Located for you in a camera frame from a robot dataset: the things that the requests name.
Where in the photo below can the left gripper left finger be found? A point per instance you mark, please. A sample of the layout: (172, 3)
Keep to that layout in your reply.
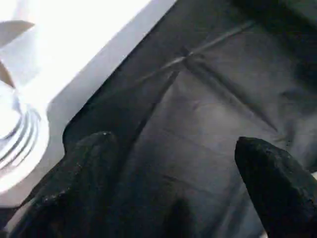
(74, 193)

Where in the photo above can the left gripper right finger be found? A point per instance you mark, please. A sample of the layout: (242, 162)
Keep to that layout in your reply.
(280, 193)

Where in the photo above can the white plastic table leg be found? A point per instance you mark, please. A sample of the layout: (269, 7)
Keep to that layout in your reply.
(15, 129)

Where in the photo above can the white plastic table top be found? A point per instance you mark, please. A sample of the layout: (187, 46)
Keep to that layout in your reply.
(74, 37)

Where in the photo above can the black work mat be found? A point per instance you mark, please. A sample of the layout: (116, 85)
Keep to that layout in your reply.
(210, 111)

